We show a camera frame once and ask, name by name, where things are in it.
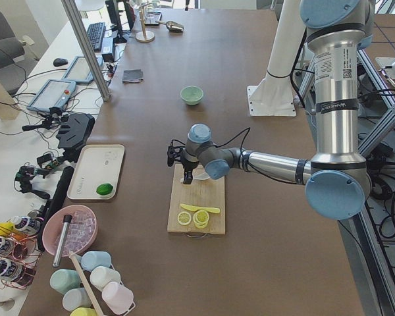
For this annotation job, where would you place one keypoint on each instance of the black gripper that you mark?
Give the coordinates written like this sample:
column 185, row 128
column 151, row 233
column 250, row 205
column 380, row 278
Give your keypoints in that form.
column 187, row 165

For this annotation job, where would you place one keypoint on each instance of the white ceramic spoon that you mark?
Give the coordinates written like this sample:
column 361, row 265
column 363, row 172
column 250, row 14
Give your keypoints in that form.
column 202, row 176

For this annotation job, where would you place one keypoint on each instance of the green bowl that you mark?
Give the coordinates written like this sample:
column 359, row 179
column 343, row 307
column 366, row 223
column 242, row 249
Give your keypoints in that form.
column 191, row 95

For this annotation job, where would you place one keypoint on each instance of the pink ice bowl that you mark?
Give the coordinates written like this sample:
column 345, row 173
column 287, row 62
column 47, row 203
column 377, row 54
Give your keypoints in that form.
column 82, row 230

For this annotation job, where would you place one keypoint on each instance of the bamboo cutting board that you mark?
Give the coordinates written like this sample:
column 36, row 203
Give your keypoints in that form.
column 203, row 193

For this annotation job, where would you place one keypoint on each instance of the yellow plastic knife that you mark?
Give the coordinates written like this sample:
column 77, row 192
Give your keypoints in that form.
column 195, row 208

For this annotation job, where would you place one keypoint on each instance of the lemon slice single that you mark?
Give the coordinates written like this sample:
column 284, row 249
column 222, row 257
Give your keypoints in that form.
column 184, row 218

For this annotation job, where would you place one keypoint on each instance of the stacked lemon slices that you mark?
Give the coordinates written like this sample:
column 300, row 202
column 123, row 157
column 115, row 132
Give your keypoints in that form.
column 201, row 219

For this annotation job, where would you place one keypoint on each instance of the green lime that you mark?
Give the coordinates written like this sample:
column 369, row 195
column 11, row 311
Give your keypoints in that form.
column 104, row 189

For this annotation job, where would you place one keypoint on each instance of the cream rabbit tray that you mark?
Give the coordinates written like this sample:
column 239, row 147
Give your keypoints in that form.
column 97, row 164

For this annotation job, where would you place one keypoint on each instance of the grey folded cloth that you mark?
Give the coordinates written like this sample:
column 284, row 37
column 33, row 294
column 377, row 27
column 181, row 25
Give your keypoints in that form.
column 132, row 76

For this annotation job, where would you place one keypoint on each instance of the black long bar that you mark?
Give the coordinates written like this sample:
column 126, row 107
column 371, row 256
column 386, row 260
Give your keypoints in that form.
column 56, row 203

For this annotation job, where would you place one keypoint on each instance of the black angular device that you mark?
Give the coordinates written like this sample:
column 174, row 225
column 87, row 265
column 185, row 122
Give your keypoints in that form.
column 73, row 133

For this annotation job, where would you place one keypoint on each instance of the steel black-tipped muddler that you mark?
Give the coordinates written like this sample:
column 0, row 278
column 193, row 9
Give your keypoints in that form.
column 60, row 246

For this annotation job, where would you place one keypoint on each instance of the blue cup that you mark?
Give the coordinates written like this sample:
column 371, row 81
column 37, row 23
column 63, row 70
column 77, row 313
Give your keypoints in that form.
column 92, row 259

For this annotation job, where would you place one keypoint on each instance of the white cup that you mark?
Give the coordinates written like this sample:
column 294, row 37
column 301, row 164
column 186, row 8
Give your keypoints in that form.
column 101, row 276

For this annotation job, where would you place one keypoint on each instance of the wooden mug tree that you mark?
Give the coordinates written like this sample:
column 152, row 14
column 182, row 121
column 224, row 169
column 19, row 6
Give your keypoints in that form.
column 144, row 36

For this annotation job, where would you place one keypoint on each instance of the pink cup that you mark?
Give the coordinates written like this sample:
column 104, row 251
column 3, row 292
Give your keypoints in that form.
column 118, row 297

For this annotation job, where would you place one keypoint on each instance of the metal scoop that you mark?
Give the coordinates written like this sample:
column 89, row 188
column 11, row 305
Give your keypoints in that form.
column 172, row 26

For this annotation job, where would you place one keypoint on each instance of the far teach pendant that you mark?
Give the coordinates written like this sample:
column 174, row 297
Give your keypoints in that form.
column 79, row 71

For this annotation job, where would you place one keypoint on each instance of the teach pendant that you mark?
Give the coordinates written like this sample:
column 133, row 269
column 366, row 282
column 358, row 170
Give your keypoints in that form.
column 54, row 93
column 79, row 71

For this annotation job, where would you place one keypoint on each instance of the near teach pendant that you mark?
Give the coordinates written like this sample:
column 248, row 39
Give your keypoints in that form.
column 54, row 93

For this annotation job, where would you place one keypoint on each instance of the green cup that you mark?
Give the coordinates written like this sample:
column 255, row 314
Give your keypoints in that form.
column 64, row 280

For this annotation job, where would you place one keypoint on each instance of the black keyboard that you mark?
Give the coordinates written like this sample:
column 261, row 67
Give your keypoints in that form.
column 95, row 33

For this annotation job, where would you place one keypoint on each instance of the black computer mouse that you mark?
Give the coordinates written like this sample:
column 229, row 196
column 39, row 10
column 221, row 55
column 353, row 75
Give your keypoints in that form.
column 60, row 62

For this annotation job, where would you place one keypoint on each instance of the grey-blue cup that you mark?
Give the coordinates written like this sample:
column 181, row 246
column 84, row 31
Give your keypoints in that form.
column 76, row 298

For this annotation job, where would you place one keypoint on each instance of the yellow cup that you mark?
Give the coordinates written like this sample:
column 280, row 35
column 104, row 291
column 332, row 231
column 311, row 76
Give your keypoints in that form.
column 83, row 311

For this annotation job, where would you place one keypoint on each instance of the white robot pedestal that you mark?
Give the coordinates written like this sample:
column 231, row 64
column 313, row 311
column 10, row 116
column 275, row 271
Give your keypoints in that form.
column 273, row 96

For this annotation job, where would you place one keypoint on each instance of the copper wire bottle rack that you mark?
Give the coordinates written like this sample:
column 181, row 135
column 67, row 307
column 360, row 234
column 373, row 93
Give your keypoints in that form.
column 18, row 252

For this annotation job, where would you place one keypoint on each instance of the aluminium frame post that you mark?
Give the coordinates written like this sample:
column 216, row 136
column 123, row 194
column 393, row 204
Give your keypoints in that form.
column 78, row 27

